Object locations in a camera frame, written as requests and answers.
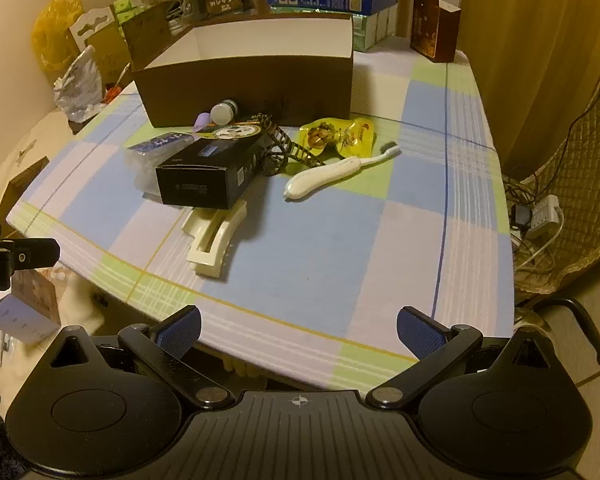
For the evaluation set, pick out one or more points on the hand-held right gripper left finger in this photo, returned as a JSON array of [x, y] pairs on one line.
[[180, 331]]

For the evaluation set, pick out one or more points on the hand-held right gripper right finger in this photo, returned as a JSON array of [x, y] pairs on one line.
[[420, 332]]

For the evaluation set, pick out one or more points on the white plastic bracket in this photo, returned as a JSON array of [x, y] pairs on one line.
[[210, 269]]

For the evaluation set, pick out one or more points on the black product box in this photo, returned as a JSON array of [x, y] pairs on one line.
[[205, 180]]

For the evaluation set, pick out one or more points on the blue blister pack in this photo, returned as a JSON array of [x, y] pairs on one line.
[[160, 142]]

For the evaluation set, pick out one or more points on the white electric toothbrush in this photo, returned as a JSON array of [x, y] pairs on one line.
[[320, 175]]

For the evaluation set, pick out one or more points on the printed tape roll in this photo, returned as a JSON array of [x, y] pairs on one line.
[[232, 131]]

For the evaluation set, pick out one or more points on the yellow snack packet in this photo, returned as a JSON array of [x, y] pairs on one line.
[[352, 135]]

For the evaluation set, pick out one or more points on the purple cream tube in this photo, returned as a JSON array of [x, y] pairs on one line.
[[202, 121]]

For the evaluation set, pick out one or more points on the small white-capped bottle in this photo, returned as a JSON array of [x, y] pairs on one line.
[[221, 112]]

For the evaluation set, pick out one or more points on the brown cardboard storage box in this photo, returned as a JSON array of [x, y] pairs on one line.
[[260, 85]]

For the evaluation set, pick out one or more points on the desktop with checked tablecloth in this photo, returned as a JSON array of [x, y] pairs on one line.
[[330, 240]]

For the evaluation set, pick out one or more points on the brown printed box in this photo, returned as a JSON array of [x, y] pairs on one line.
[[35, 295]]

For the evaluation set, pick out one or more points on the white power strip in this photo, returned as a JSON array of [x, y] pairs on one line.
[[542, 215]]

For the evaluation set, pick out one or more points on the white plastic bag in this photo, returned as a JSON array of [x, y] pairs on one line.
[[82, 85]]

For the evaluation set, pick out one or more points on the small orange object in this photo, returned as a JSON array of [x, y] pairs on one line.
[[112, 94]]

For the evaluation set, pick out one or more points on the yellow plastic bag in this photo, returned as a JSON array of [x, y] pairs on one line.
[[55, 30]]

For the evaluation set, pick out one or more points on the beige hang-tab package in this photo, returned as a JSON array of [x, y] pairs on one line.
[[97, 35]]

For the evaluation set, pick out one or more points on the quilted chair cover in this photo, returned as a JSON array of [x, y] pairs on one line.
[[595, 170]]

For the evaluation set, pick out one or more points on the cardboard carton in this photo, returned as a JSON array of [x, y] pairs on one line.
[[147, 35]]

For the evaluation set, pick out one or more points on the green tissue packs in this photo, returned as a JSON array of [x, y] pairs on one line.
[[130, 7]]

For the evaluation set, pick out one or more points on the green wrapped packs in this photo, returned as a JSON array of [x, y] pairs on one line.
[[375, 30]]

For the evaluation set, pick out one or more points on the dark red gift box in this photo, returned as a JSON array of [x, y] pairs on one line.
[[432, 25]]

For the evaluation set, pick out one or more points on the dark green noodle bowl pack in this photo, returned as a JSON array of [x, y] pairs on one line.
[[220, 2]]

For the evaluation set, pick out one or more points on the golden curtain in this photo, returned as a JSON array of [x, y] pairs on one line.
[[530, 35]]

